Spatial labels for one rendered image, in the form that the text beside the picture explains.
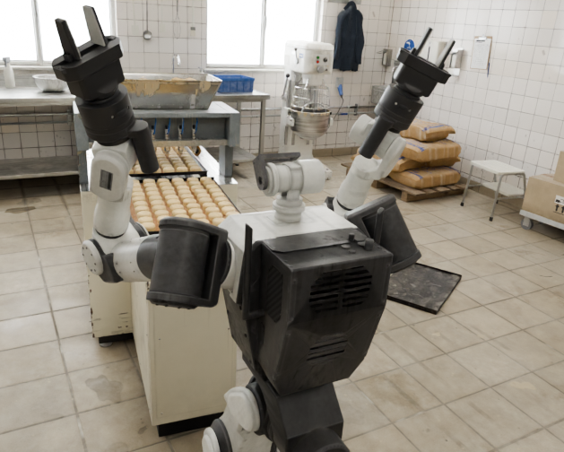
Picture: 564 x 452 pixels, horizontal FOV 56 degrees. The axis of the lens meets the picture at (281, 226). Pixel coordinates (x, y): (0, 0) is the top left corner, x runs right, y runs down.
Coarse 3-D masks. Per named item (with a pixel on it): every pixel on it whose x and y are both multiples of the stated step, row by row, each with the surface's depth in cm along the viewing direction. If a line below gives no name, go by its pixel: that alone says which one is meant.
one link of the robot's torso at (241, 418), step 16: (240, 400) 115; (224, 416) 140; (240, 416) 116; (256, 416) 111; (224, 432) 138; (240, 432) 124; (224, 448) 137; (240, 448) 132; (256, 448) 137; (272, 448) 142
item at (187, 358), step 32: (160, 320) 192; (192, 320) 197; (224, 320) 202; (160, 352) 197; (192, 352) 202; (224, 352) 208; (160, 384) 202; (192, 384) 208; (224, 384) 213; (160, 416) 208; (192, 416) 213
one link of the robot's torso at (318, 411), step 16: (272, 400) 105; (288, 400) 104; (304, 400) 105; (320, 400) 106; (336, 400) 107; (272, 416) 106; (288, 416) 102; (304, 416) 103; (320, 416) 105; (336, 416) 106; (272, 432) 109; (288, 432) 101; (304, 432) 102; (320, 432) 102; (336, 432) 106; (288, 448) 102; (304, 448) 100; (320, 448) 99; (336, 448) 100
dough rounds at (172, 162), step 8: (160, 152) 272; (176, 152) 282; (184, 152) 275; (160, 160) 259; (168, 160) 262; (176, 160) 261; (184, 160) 264; (192, 160) 265; (136, 168) 245; (160, 168) 253; (168, 168) 247; (176, 168) 252; (184, 168) 248; (192, 168) 249; (200, 168) 251
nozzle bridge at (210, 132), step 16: (144, 112) 233; (160, 112) 235; (176, 112) 237; (192, 112) 240; (208, 112) 242; (224, 112) 245; (80, 128) 224; (160, 128) 245; (176, 128) 247; (208, 128) 253; (224, 128) 256; (80, 144) 227; (160, 144) 242; (176, 144) 245; (192, 144) 248; (208, 144) 250; (224, 144) 253; (80, 160) 239; (224, 160) 264; (80, 176) 242; (224, 176) 267
